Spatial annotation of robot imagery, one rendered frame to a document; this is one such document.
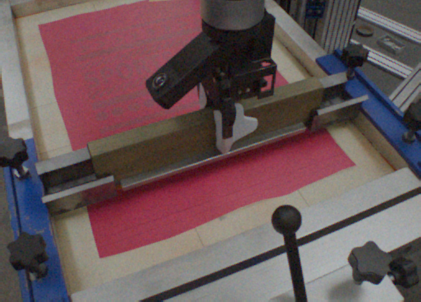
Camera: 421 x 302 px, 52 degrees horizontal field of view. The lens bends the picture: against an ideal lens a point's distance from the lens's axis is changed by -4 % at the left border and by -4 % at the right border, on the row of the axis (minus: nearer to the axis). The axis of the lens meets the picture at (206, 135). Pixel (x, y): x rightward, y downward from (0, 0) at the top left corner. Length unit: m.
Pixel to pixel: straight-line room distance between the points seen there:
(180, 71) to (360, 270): 0.30
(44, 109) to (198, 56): 0.38
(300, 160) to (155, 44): 0.40
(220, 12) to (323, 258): 0.29
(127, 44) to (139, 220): 0.42
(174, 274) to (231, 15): 0.31
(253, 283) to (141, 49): 0.57
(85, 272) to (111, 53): 0.47
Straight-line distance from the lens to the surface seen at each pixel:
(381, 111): 0.76
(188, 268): 0.56
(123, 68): 0.88
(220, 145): 0.62
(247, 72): 0.55
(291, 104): 0.67
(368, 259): 0.44
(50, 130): 0.79
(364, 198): 0.65
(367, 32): 2.46
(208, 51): 0.53
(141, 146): 0.60
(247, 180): 0.68
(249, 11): 0.50
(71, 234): 0.65
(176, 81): 0.53
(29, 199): 0.64
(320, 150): 0.74
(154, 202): 0.65
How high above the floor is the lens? 1.49
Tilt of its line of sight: 47 degrees down
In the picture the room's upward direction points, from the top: straight up
